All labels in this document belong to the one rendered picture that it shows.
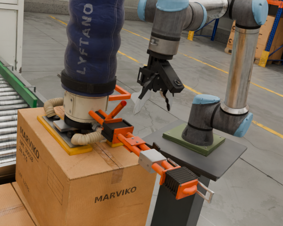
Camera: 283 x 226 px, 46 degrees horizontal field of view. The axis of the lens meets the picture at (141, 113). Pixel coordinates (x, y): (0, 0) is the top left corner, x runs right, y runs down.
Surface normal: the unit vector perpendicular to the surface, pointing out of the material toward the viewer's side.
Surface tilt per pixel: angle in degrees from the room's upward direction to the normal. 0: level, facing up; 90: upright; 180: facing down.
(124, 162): 0
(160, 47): 89
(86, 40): 70
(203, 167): 0
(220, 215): 0
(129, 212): 90
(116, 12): 75
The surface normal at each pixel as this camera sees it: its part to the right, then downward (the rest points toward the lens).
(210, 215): 0.18, -0.91
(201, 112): -0.54, 0.14
